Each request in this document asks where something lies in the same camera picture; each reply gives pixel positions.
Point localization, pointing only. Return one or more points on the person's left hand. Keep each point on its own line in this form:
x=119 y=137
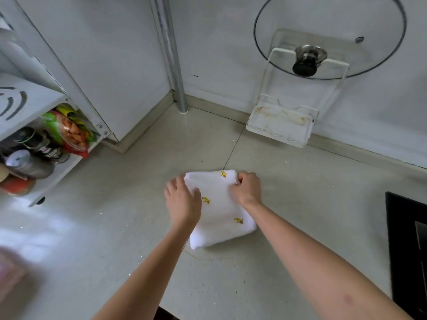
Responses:
x=183 y=206

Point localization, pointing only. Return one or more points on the person's right hand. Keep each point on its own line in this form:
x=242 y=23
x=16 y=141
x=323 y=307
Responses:
x=248 y=191

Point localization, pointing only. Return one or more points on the white banana print cloth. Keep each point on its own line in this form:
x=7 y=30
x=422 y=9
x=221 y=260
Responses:
x=220 y=209

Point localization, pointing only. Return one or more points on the pink muslin cloth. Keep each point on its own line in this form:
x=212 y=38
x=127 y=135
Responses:
x=10 y=273

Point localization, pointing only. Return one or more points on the person's right forearm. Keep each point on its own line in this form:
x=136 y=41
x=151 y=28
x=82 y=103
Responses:
x=317 y=269

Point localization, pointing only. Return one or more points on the person's left forearm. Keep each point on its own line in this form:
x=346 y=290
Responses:
x=146 y=283

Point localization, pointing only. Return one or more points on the white lid holder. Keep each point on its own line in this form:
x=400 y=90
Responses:
x=330 y=89

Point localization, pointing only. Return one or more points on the red and green snack packet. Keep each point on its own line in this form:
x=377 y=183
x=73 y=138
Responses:
x=71 y=133

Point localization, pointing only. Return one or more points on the grey metal pipe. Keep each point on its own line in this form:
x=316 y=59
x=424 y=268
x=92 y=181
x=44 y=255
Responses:
x=173 y=56

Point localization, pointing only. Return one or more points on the black-lidded spice jar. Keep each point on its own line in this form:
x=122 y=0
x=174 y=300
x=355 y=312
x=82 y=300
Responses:
x=43 y=146

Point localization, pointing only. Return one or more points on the steel shaker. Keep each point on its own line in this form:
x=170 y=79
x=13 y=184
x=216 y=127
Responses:
x=30 y=164

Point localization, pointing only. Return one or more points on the black glass stove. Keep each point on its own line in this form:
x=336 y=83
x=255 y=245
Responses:
x=400 y=249

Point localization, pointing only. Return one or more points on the white tiered shelf rack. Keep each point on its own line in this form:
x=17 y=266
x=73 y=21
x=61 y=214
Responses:
x=100 y=63

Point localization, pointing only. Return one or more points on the glass pot lid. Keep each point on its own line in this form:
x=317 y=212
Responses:
x=333 y=16

